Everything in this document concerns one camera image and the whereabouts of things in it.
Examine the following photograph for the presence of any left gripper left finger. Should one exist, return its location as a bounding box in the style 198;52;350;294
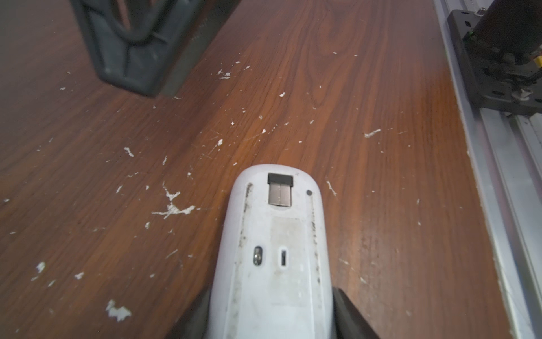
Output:
165;286;211;339

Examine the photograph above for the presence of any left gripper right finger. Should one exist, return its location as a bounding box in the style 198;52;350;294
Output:
332;287;379;339

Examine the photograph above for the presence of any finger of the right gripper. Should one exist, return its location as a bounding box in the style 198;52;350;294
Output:
71;1;207;97

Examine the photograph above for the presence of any white wireless mouse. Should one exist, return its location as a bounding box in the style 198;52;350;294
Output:
205;164;333;338

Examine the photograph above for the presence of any small black USB receiver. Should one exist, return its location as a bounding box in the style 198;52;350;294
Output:
268;173;294;207

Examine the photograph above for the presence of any aluminium rail frame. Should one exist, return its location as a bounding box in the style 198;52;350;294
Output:
434;1;541;338

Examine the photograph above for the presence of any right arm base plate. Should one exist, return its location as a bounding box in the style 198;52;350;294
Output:
447;10;541;116

